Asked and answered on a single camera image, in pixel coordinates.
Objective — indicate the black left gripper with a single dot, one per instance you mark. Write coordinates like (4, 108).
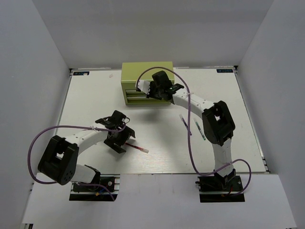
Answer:
(127, 133)

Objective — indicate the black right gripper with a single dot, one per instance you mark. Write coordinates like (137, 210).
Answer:
(152, 85)

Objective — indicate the red ink pen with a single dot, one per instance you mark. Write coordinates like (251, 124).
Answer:
(138, 148)

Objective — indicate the purple ink pen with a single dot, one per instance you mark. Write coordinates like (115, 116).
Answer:
(184, 121)

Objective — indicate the green metal drawer cabinet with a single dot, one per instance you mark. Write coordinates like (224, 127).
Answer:
(131, 72)

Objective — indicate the green ink pen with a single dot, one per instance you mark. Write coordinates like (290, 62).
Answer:
(199, 129)

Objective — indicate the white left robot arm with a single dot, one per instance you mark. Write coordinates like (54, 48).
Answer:
(59, 161)

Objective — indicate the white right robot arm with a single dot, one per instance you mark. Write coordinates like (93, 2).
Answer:
(218, 124)

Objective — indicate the right blue corner label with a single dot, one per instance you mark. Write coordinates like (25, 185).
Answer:
(224, 70)

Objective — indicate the blue corner label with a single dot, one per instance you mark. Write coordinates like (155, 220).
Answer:
(82, 73)
(224, 70)

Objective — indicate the left blue corner label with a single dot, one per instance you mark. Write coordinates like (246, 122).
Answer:
(82, 73)

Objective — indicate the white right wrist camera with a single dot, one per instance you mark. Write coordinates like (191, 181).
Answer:
(143, 86)

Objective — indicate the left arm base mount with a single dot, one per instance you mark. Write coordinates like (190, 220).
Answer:
(107, 191)

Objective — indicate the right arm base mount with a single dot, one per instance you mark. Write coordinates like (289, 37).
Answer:
(212, 191)

